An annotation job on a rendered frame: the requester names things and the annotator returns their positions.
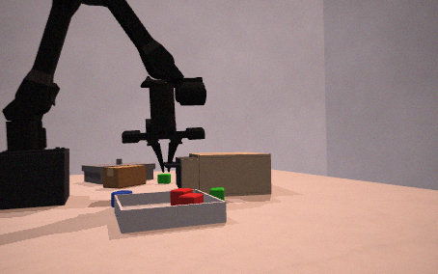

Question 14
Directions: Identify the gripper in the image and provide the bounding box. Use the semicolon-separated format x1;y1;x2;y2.
122;104;205;173

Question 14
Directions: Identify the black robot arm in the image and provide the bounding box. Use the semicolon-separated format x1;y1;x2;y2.
2;0;206;151

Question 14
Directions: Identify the red block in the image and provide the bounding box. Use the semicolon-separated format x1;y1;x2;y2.
171;188;193;206
178;193;204;206

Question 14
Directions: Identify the small green block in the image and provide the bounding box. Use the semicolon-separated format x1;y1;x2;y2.
157;174;171;184
209;187;225;201

